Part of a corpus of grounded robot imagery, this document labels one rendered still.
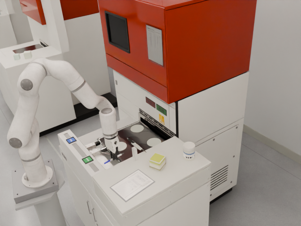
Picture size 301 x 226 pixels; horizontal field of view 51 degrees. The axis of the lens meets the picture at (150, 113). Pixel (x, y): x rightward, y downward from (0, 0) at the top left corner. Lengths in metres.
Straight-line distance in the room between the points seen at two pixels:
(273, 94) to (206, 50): 1.53
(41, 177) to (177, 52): 1.12
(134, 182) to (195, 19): 0.99
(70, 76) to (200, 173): 0.92
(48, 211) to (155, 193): 0.81
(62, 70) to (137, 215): 0.84
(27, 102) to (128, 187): 0.70
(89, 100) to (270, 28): 2.09
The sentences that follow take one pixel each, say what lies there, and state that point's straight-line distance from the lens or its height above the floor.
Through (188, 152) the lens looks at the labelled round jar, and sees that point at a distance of 1.89.
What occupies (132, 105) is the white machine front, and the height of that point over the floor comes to 0.96.
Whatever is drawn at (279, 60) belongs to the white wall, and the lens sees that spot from 3.27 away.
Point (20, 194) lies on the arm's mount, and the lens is 2.09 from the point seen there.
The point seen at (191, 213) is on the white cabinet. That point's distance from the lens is 2.09.
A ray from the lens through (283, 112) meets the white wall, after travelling 3.43.
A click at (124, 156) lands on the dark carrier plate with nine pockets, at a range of 2.10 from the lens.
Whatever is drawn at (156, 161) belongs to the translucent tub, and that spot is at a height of 1.03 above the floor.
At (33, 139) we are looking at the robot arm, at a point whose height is 1.16.
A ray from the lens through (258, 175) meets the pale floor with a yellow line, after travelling 3.34.
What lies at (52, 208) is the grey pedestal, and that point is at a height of 0.64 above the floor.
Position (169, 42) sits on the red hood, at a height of 1.62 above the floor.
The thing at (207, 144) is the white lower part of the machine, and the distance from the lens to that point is 2.42.
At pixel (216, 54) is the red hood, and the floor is 1.45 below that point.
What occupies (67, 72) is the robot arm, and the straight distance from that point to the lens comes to 1.59.
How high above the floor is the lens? 2.23
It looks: 32 degrees down
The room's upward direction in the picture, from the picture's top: 4 degrees counter-clockwise
